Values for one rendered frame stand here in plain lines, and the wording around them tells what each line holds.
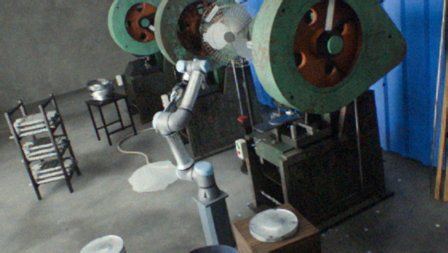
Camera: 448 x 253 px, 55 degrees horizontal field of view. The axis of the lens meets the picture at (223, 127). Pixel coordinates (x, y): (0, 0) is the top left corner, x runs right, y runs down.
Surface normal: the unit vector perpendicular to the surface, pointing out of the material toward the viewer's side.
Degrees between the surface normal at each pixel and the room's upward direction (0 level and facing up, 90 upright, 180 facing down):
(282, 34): 90
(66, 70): 90
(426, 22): 90
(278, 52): 90
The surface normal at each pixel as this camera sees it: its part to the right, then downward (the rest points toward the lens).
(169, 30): 0.43, 0.26
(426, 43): -0.16, 0.39
